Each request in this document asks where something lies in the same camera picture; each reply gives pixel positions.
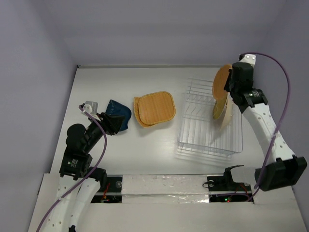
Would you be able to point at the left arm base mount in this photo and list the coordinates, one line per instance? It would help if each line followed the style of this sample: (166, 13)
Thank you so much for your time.
(111, 192)

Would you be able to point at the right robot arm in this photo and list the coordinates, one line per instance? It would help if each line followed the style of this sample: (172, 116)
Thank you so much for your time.
(281, 167)

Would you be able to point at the white wire dish rack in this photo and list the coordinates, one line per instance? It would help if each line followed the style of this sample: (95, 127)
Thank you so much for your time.
(199, 132)

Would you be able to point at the small round bamboo plate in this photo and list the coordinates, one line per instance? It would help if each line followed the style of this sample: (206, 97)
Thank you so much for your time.
(223, 108)

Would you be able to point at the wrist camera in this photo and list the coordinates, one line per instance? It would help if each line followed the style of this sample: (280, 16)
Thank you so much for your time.
(89, 107)
(248, 58)

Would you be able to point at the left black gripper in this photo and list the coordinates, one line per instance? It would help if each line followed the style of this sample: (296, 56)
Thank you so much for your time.
(112, 123)

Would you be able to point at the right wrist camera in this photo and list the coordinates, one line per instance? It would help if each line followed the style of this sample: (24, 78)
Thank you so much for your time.
(248, 58)

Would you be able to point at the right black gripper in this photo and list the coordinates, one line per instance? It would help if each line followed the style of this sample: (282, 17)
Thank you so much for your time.
(231, 83)

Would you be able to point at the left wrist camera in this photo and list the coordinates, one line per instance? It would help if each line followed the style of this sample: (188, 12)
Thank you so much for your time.
(89, 107)

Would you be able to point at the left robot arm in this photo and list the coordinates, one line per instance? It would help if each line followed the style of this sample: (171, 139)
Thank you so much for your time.
(78, 180)

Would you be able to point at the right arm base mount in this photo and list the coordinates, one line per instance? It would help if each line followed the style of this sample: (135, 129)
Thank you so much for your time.
(220, 191)

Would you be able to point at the round green-rimmed bamboo plate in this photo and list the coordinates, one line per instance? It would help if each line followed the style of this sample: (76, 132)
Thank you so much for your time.
(220, 81)

